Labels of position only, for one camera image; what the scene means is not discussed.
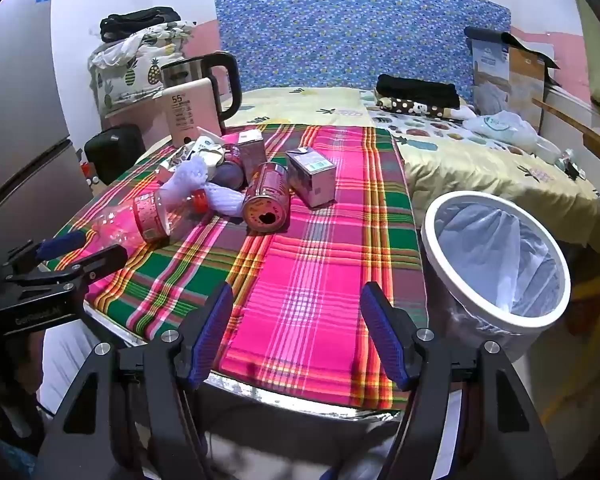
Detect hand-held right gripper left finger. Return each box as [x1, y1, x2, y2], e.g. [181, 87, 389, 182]
[32, 281, 236, 480]

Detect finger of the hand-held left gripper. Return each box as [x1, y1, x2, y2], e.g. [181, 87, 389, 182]
[2, 230, 87, 276]
[7, 245, 129, 311]

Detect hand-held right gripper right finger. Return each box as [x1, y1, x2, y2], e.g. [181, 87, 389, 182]
[359, 281, 561, 480]

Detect clear bottle with pink label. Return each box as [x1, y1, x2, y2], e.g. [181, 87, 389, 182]
[86, 186, 212, 257]

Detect white round waste bin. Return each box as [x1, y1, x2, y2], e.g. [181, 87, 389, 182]
[421, 191, 572, 361]

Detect white foam net sleeve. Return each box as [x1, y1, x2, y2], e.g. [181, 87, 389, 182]
[159, 155, 246, 218]

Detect red milk drink can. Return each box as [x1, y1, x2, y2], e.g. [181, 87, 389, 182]
[241, 161, 292, 233]

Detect white yogurt cup blue label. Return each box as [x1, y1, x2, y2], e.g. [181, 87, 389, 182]
[182, 130, 227, 171]

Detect grey drink carton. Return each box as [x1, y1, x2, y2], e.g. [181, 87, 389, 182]
[285, 146, 337, 208]

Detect pink drink carton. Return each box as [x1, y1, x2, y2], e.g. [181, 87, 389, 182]
[236, 129, 267, 181]

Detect pink green plaid tablecloth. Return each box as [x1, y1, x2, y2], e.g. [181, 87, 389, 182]
[45, 124, 428, 411]

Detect black bag beside table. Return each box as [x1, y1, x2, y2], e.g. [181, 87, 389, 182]
[84, 125, 146, 186]

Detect clear plastic bin liner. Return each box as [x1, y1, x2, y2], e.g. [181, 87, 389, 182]
[425, 200, 563, 361]

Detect dark purple round container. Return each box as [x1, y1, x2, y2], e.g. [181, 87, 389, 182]
[214, 161, 245, 192]

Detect yellow pineapple bed sheet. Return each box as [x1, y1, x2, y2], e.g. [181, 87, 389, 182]
[220, 86, 600, 253]

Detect cream electric heating cup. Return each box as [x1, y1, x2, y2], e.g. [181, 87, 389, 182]
[154, 77, 225, 147]

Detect pile of pineapple bedding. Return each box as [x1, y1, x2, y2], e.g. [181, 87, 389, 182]
[89, 20, 196, 111]

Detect white fruit print cloth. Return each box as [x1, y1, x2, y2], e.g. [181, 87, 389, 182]
[360, 87, 546, 156]

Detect brown polka dot pillow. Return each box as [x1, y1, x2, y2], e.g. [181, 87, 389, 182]
[375, 95, 456, 118]

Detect black clothes on bedding pile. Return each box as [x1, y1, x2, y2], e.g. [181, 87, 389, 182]
[100, 6, 181, 43]

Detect white plastic bag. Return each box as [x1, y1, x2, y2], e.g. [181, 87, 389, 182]
[464, 110, 538, 153]

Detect white plastic bowl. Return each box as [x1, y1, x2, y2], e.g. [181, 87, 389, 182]
[532, 137, 561, 163]

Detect black folded clothing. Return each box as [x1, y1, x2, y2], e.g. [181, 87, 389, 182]
[376, 74, 461, 109]

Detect wooden folding table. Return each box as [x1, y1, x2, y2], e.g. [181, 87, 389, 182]
[532, 97, 600, 426]

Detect brown cardboard box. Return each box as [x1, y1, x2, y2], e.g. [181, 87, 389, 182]
[507, 45, 561, 131]

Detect blue floral headboard cloth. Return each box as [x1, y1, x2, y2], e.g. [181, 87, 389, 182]
[213, 0, 512, 106]

